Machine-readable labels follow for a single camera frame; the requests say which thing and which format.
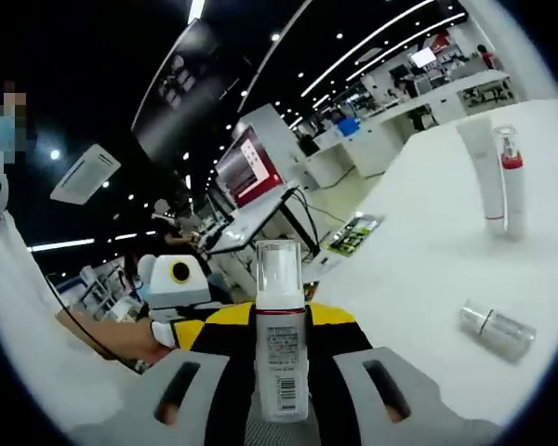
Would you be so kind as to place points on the white blue skincare sachet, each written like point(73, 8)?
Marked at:
point(325, 262)

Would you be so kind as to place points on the gold skincare sachet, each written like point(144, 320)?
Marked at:
point(309, 292)

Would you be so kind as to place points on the white skincare tube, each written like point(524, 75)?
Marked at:
point(481, 162)

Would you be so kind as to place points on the ceiling air conditioner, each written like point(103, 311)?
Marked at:
point(86, 174)

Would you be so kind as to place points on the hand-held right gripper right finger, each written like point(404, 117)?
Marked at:
point(353, 409)

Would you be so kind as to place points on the person's white shirt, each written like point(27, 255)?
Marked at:
point(37, 362)

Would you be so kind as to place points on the distant bright screen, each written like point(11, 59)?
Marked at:
point(423, 56)

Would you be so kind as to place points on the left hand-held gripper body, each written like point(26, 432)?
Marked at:
point(176, 292)

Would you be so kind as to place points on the large red screen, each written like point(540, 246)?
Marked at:
point(256, 172)

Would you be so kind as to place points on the white screen cart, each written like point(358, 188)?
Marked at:
point(246, 223)

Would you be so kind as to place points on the white office desk row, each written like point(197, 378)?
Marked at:
point(400, 125)

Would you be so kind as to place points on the green black skincare sachet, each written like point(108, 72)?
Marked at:
point(355, 232)

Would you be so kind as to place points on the dark hanging banner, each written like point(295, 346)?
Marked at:
point(186, 83)

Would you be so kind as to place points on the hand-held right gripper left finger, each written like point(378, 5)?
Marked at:
point(135, 409)

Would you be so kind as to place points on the blue box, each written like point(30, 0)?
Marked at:
point(349, 126)

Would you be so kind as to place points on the clear-capped skincare bottle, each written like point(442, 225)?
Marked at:
point(497, 330)
point(281, 353)

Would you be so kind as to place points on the white red-collared skincare bottle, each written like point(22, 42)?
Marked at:
point(514, 204)

